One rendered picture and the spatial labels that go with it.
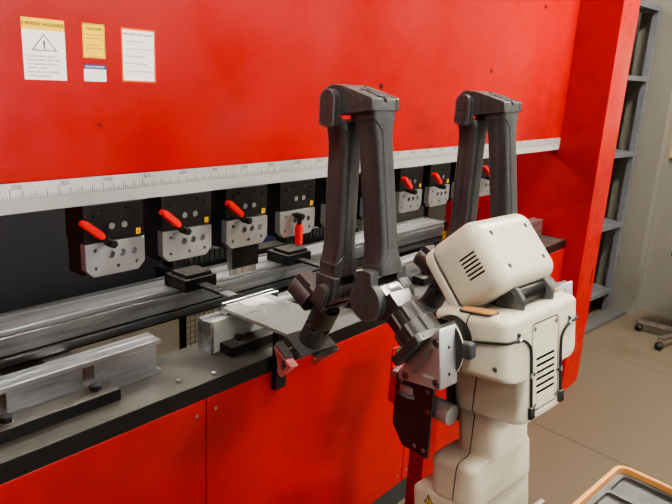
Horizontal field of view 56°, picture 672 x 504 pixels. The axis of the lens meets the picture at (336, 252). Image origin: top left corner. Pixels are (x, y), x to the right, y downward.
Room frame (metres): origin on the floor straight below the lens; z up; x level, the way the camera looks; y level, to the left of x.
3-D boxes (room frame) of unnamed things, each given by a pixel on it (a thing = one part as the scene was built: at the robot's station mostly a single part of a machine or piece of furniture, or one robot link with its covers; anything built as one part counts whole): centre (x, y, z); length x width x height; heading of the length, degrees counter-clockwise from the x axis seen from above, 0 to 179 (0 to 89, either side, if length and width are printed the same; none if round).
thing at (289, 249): (2.19, 0.11, 1.01); 0.26 x 0.12 x 0.05; 50
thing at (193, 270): (1.85, 0.39, 1.01); 0.26 x 0.12 x 0.05; 50
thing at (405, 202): (2.35, -0.23, 1.26); 0.15 x 0.09 x 0.17; 140
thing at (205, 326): (1.80, 0.23, 0.92); 0.39 x 0.06 x 0.10; 140
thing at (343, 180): (1.25, -0.01, 1.40); 0.11 x 0.06 x 0.43; 134
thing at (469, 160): (1.55, -0.31, 1.40); 0.11 x 0.06 x 0.43; 134
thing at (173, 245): (1.58, 0.41, 1.26); 0.15 x 0.09 x 0.17; 140
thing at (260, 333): (1.75, 0.20, 0.89); 0.30 x 0.05 x 0.03; 140
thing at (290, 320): (1.66, 0.15, 1.00); 0.26 x 0.18 x 0.01; 50
